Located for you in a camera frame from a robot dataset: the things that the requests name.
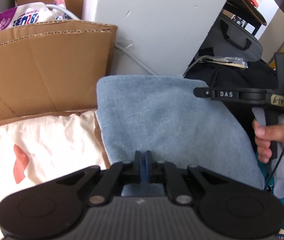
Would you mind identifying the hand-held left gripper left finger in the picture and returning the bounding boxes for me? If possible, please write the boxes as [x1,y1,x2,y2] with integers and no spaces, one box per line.
[57,151,144,205]

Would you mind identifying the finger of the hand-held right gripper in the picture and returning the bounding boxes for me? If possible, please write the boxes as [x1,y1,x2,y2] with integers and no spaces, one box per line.
[193,86,241,101]

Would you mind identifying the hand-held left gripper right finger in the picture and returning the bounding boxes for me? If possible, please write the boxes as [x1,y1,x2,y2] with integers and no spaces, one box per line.
[143,151,229,205]

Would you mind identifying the light blue denim pants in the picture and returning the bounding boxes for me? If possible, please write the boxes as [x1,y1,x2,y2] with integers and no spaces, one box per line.
[96,75,266,197]

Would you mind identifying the person's right hand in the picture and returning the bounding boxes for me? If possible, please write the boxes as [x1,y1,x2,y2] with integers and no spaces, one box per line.
[252,116,284,174]

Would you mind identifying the clear plastic packet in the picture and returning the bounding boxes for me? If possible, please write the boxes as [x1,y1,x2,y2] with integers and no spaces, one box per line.
[196,54,248,68]

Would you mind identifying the round wooden table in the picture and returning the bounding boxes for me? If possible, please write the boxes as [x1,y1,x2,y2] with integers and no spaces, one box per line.
[223,0,268,35]

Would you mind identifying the cream bear print blanket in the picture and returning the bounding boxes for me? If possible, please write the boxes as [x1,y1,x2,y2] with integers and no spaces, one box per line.
[0,110,107,240]

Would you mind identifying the brown cardboard sheet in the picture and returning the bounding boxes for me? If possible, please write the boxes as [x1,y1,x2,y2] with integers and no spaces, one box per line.
[0,20,119,130]

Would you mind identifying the purple and white pouch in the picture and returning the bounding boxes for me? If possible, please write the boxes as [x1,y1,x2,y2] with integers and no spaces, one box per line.
[0,2,68,34]

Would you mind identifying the grey bag with black handle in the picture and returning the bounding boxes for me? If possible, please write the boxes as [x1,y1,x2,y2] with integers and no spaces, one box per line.
[197,12,264,63]

